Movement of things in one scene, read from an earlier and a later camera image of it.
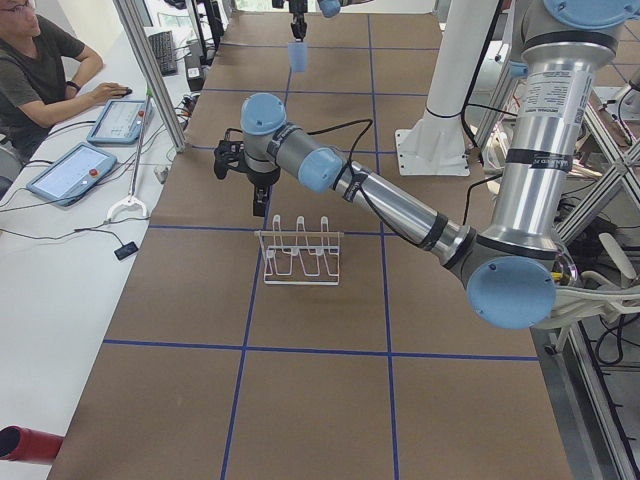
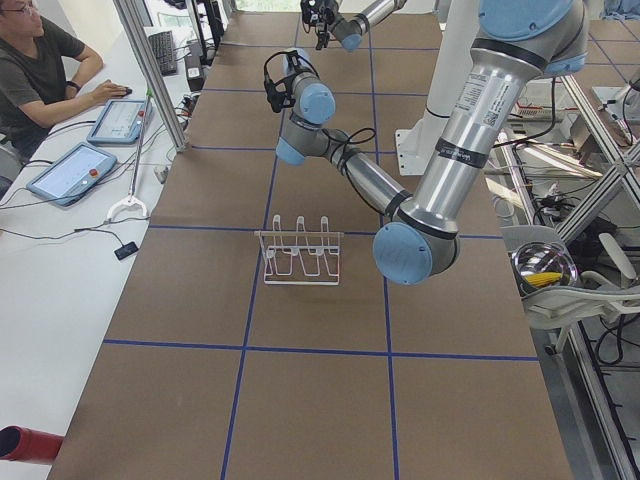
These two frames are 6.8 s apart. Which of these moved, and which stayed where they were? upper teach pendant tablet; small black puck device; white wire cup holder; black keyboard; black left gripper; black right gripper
Moved: black left gripper; black right gripper
Stayed: black keyboard; upper teach pendant tablet; white wire cup holder; small black puck device
